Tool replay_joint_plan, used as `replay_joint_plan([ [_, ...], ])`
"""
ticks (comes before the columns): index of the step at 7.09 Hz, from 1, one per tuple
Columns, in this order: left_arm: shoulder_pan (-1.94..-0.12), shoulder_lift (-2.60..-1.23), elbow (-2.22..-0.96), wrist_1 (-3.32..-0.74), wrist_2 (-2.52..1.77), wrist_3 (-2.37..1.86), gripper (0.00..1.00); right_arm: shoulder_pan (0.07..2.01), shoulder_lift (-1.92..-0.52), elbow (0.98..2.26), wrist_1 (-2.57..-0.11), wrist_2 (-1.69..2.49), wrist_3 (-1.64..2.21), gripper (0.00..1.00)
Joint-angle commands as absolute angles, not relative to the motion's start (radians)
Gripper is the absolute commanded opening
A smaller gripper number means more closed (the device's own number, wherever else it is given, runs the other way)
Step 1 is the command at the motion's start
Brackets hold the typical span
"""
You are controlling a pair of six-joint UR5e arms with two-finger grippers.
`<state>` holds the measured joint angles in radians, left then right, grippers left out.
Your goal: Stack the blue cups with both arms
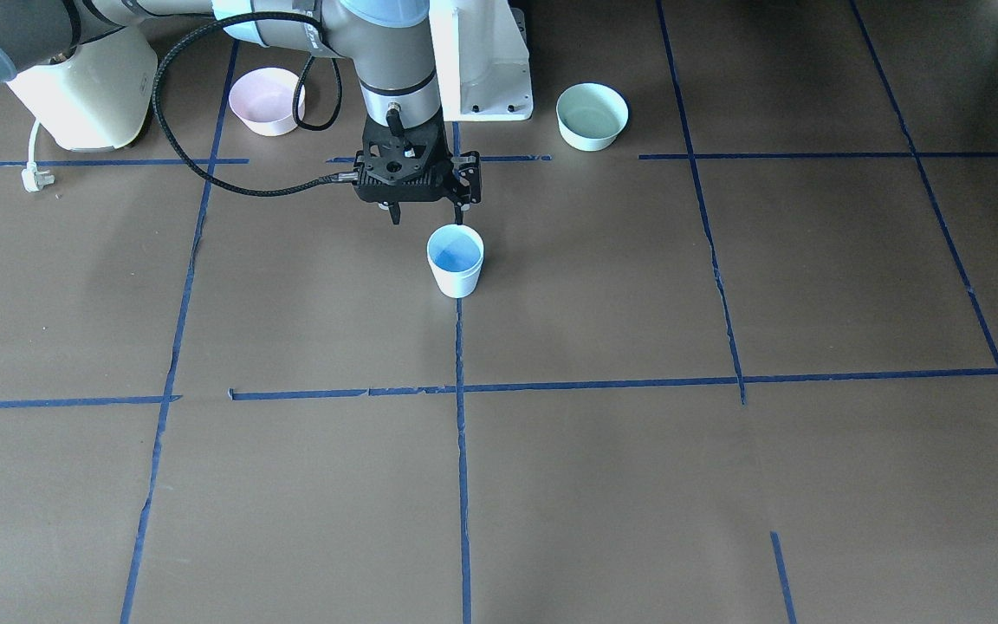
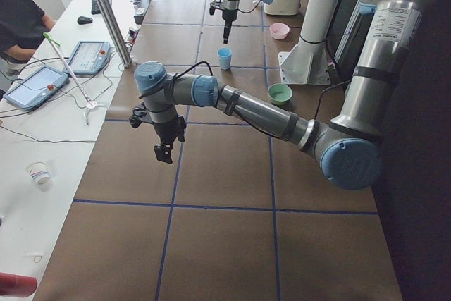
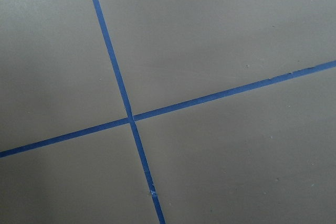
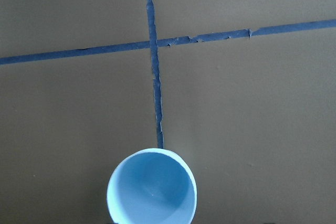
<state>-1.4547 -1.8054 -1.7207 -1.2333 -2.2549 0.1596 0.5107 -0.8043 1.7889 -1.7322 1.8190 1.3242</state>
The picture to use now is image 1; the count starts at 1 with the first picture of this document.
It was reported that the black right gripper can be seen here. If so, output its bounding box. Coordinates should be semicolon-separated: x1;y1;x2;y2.
355;117;483;225

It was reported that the light blue cup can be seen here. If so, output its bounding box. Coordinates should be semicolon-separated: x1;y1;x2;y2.
426;224;486;274
429;257;483;299

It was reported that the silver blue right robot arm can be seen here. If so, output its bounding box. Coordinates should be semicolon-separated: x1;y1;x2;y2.
0;1;482;224

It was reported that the mint green bowl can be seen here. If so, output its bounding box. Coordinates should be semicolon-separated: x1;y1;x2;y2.
555;82;630;153

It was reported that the pink bowl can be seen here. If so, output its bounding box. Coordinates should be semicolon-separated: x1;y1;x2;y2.
227;67;305;137

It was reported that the cream toaster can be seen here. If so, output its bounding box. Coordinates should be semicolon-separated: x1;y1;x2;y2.
7;25;159;153

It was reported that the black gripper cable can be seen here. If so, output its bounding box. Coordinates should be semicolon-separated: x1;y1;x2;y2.
152;10;361;198

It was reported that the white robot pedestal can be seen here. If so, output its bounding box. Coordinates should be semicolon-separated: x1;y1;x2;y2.
429;1;535;122

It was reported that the white toaster power cable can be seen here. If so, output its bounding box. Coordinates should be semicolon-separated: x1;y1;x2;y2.
21;120;56;193

